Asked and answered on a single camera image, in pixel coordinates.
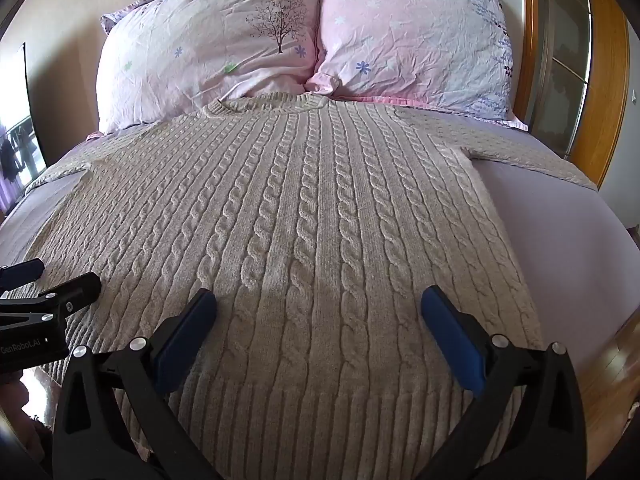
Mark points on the wooden headboard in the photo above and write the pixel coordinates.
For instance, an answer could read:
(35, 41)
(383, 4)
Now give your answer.
(570, 60)

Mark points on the glass cabinet door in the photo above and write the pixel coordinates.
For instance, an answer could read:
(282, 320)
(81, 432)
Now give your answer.
(562, 55)

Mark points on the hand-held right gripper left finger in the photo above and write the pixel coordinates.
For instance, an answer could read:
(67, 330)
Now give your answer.
(184, 331)

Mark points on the pink pillow with flower print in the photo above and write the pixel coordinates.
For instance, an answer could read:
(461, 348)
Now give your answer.
(410, 35)

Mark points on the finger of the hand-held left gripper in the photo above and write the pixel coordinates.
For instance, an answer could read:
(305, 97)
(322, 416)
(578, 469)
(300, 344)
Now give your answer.
(80, 291)
(26, 269)

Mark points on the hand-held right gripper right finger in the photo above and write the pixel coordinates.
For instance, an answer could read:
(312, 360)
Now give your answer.
(452, 336)

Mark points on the pink pillow with tree print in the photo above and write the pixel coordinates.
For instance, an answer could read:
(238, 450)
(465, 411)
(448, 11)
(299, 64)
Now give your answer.
(210, 55)

